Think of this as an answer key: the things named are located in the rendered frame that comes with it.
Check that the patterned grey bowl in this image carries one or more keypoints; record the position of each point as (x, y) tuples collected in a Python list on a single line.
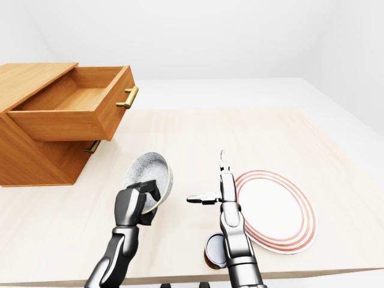
[(148, 172)]

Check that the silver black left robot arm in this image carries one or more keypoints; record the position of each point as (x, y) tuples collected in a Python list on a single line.
[(112, 258)]

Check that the small dark shape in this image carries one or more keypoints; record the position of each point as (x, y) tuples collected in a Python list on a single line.
[(166, 285), (204, 285)]

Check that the wooden cabinet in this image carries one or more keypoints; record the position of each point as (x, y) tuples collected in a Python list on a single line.
[(18, 156)]

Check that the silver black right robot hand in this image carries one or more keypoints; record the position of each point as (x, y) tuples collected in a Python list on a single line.
[(228, 189)]

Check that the red and white tin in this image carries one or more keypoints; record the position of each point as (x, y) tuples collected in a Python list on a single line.
[(214, 250)]

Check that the closed wooden drawer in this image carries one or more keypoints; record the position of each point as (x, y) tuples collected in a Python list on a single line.
[(64, 159)]

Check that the open wooden drawer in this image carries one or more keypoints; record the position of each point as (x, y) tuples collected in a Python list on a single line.
[(75, 99)]

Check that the white plate with red rings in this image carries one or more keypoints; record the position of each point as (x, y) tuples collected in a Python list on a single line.
[(276, 211)]

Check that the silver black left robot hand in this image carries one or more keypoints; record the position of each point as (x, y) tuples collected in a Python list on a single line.
[(129, 205)]

